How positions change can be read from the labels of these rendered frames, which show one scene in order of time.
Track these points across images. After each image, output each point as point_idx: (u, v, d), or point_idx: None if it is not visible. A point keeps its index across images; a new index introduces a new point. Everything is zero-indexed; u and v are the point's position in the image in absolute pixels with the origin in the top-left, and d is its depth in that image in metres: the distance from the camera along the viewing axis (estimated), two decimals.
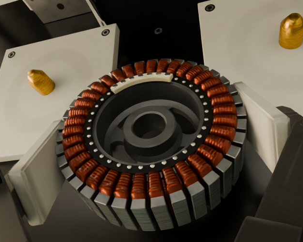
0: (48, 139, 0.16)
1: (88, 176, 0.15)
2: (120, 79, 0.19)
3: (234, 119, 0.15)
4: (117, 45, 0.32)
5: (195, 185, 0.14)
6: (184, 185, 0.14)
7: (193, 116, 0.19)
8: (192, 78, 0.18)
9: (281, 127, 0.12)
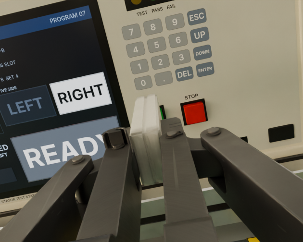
0: (145, 110, 0.17)
1: None
2: None
3: None
4: None
5: None
6: None
7: None
8: None
9: (153, 138, 0.14)
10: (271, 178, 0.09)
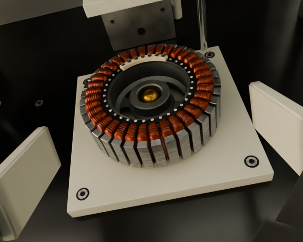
0: (27, 148, 0.16)
1: (106, 127, 0.21)
2: (127, 60, 0.25)
3: (211, 87, 0.21)
4: None
5: (182, 131, 0.20)
6: (174, 131, 0.20)
7: (183, 88, 0.25)
8: (182, 58, 0.24)
9: None
10: None
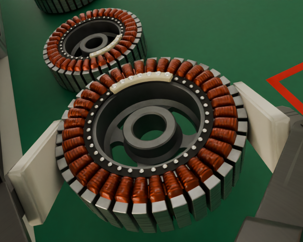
0: (48, 139, 0.16)
1: (89, 180, 0.15)
2: (119, 79, 0.19)
3: (235, 122, 0.15)
4: None
5: (196, 190, 0.14)
6: (185, 190, 0.14)
7: (193, 116, 0.19)
8: (192, 78, 0.18)
9: (281, 127, 0.12)
10: None
